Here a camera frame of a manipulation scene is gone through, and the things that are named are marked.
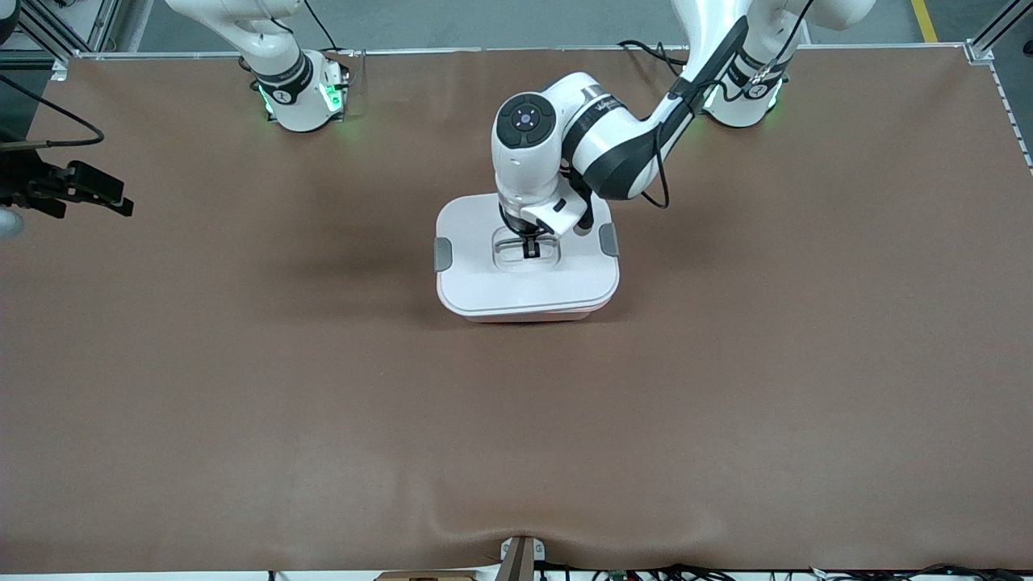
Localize white box lid grey latches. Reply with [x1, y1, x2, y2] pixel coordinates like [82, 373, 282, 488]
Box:
[434, 192, 621, 317]

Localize grey metal camera bracket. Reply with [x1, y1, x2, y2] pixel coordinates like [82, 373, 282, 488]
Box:
[500, 535, 546, 581]

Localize black right arm base cable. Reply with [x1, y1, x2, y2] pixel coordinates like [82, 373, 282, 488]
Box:
[303, 0, 348, 54]

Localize pink plastic box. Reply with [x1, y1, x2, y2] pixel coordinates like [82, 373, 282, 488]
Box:
[464, 307, 606, 324]

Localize aluminium frame profile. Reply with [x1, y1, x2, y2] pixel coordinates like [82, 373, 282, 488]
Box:
[0, 0, 123, 82]
[964, 0, 1033, 65]

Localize black arm base cable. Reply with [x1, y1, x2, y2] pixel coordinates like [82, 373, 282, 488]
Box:
[617, 38, 685, 77]
[303, 0, 348, 54]

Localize black left arm base cable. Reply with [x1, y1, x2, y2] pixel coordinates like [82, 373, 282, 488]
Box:
[617, 38, 685, 77]

